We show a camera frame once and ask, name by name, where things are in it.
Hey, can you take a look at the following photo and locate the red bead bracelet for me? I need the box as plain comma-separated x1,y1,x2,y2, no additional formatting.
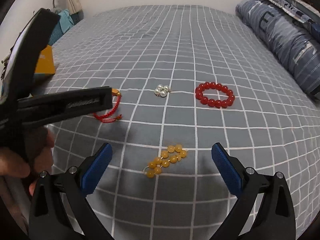
195,81,236,109

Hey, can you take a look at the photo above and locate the blue striped rolled duvet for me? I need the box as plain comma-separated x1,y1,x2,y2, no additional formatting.
235,0,319,100

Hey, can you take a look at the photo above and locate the silver pearl cluster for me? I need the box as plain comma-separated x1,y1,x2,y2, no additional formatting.
153,84,171,98

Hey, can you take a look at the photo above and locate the teal cloth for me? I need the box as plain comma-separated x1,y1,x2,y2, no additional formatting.
48,9,74,46

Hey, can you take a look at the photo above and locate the yellow bead bracelet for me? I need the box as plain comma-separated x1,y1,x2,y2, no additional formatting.
143,143,189,179

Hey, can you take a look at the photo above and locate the patterned pillow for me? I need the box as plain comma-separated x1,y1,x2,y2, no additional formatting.
269,0,319,42

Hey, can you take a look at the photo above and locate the grey checked bed sheet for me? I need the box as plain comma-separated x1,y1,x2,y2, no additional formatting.
41,5,319,239

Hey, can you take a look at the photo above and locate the person's left hand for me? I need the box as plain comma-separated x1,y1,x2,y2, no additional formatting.
0,127,57,198

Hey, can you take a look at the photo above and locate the white cardboard box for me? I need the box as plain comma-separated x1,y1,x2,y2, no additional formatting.
33,45,55,82

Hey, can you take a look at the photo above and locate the red cord gold bar bracelet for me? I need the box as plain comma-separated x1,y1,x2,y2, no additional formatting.
93,88,123,124

